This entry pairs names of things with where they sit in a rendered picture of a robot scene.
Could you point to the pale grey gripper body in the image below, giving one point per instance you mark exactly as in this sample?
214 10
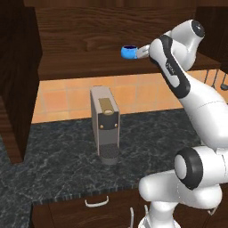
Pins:
143 51

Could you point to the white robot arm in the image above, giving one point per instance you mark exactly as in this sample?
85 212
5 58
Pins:
205 118

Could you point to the dark wood cabinet door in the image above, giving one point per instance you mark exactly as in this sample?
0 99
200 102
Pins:
16 80
212 32

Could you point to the blue cup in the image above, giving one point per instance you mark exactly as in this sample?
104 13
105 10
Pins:
128 52

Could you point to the dark hanging kitchen tool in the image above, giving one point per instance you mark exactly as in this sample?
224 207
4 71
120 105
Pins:
214 79

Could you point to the grey coffee machine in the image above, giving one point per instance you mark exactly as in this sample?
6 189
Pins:
104 124

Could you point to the dark hanging ladle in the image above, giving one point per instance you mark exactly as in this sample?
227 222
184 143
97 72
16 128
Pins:
224 85

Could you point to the dark wood drawer front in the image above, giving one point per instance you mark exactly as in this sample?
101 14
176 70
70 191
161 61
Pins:
98 212

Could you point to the dark wood wall cabinet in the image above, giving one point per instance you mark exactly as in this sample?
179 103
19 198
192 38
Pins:
98 35

